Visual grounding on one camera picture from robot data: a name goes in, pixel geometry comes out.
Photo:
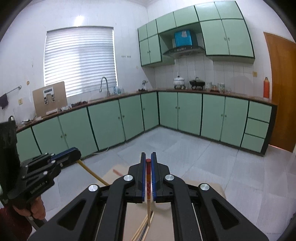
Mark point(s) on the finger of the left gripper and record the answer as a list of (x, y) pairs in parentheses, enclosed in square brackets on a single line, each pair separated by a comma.
[(53, 172), (48, 161)]

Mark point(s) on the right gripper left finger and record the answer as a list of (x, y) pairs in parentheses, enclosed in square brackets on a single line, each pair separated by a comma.
[(97, 213)]

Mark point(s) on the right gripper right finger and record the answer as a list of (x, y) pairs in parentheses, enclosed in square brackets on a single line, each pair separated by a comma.
[(199, 212)]

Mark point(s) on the plain bamboo chopstick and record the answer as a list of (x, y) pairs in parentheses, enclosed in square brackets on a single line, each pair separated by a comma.
[(152, 215), (92, 173)]

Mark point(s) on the bamboo chopstick red stripe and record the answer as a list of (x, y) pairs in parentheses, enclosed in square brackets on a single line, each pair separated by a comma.
[(117, 172)]

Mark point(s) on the bamboo chopstick red end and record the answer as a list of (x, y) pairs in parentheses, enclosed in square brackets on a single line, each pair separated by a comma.
[(140, 228)]

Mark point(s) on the green lower kitchen cabinets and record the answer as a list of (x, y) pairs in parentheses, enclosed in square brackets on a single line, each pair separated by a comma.
[(236, 121)]

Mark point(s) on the green kitchen cabinets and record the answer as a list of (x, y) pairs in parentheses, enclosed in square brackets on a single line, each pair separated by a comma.
[(218, 27), (236, 121)]

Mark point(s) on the green upper kitchen cabinets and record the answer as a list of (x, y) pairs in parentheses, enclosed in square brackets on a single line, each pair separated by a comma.
[(218, 27)]

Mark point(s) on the person's left hand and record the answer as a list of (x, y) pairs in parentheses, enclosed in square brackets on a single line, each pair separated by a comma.
[(37, 209)]

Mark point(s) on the cardboard box with dispenser print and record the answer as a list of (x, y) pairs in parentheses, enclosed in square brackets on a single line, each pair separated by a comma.
[(49, 99)]

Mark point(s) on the white window blind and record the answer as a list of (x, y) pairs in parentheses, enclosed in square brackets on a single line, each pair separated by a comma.
[(82, 57)]

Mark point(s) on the black wok with lid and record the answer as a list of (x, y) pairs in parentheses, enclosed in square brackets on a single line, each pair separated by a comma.
[(197, 84)]

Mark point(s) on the white enamel pot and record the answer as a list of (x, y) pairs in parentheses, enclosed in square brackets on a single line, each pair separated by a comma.
[(179, 83)]

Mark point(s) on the orange thermos bottle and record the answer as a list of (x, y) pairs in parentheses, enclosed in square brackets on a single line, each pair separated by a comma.
[(266, 88)]

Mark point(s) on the black range hood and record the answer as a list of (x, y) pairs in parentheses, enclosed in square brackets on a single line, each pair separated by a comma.
[(184, 51)]

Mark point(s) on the brown wooden door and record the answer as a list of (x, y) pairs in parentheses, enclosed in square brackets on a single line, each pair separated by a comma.
[(282, 60)]

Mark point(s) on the blue box on hood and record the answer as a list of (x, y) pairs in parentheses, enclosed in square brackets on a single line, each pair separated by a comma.
[(183, 38)]

